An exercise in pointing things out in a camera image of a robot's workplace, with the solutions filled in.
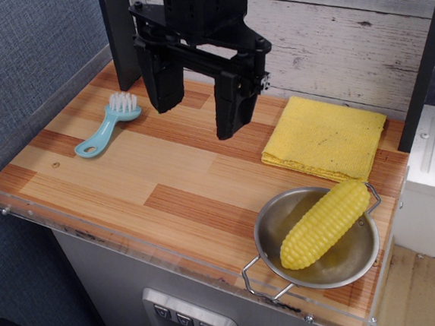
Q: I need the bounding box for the grey toy fridge cabinet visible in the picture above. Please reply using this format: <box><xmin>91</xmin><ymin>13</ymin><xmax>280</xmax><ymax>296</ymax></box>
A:
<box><xmin>55</xmin><ymin>230</ymin><xmax>367</xmax><ymax>326</ymax></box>

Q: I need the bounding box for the clear acrylic edge guard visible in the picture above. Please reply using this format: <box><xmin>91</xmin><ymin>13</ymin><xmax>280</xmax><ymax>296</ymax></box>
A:
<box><xmin>0</xmin><ymin>49</ymin><xmax>407</xmax><ymax>326</ymax></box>

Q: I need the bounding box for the yellow plastic corn cob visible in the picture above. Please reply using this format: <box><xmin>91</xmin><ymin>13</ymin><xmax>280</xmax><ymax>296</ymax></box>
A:
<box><xmin>279</xmin><ymin>180</ymin><xmax>370</xmax><ymax>271</ymax></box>

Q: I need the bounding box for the black right vertical post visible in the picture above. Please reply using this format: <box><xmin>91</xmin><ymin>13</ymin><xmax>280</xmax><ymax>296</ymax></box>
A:
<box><xmin>398</xmin><ymin>6</ymin><xmax>435</xmax><ymax>153</ymax></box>

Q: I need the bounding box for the black left vertical post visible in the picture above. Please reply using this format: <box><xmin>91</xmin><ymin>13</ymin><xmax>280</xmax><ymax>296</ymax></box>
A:
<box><xmin>98</xmin><ymin>0</ymin><xmax>141</xmax><ymax>91</ymax></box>

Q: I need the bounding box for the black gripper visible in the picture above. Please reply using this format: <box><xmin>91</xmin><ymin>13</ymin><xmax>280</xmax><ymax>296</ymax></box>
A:
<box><xmin>129</xmin><ymin>0</ymin><xmax>272</xmax><ymax>140</ymax></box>

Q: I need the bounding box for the yellow cloth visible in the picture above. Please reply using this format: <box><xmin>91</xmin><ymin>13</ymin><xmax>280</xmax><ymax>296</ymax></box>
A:
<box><xmin>261</xmin><ymin>97</ymin><xmax>386</xmax><ymax>182</ymax></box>

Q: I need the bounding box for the small metal pot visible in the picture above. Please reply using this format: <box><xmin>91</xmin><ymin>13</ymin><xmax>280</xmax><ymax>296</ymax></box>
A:
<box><xmin>247</xmin><ymin>181</ymin><xmax>381</xmax><ymax>302</ymax></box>

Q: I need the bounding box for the light blue dish brush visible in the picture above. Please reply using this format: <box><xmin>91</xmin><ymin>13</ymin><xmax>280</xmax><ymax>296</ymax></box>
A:
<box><xmin>74</xmin><ymin>92</ymin><xmax>141</xmax><ymax>158</ymax></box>

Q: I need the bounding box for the black vertical post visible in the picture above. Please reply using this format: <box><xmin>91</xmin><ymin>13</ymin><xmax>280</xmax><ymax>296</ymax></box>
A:
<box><xmin>398</xmin><ymin>6</ymin><xmax>435</xmax><ymax>153</ymax></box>
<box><xmin>98</xmin><ymin>0</ymin><xmax>141</xmax><ymax>91</ymax></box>

